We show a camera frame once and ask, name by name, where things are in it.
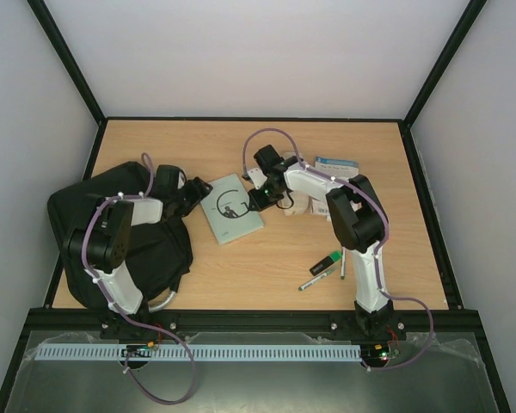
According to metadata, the colourful booklet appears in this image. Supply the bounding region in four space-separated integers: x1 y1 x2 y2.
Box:
310 157 359 220

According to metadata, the black aluminium frame rail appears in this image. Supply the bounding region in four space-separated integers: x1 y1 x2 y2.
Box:
28 308 482 341

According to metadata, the grey slotted cable duct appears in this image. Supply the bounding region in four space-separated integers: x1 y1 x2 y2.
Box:
34 343 361 362

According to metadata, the blue capped marker pen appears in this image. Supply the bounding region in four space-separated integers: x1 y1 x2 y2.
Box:
340 248 346 280

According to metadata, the green capped marker pen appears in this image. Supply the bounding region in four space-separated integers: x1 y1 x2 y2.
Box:
298 269 334 292

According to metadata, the grey book with G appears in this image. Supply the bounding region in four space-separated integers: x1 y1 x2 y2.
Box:
200 174 264 245

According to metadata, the green black highlighter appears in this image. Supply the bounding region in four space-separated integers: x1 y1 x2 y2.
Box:
310 250 341 276

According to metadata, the black student bag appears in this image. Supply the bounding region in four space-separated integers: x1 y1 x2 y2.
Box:
47 162 193 309

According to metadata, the bag grey metal handle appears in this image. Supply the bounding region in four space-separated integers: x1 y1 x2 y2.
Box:
149 291 177 313

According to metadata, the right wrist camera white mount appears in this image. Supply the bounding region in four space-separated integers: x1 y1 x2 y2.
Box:
247 168 267 189

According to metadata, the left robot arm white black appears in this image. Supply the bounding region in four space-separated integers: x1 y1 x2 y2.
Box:
47 162 212 314

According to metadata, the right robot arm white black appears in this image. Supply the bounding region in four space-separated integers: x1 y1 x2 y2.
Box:
243 145 394 337

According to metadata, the beige pencil case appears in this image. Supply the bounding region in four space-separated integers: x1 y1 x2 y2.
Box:
281 150 315 218

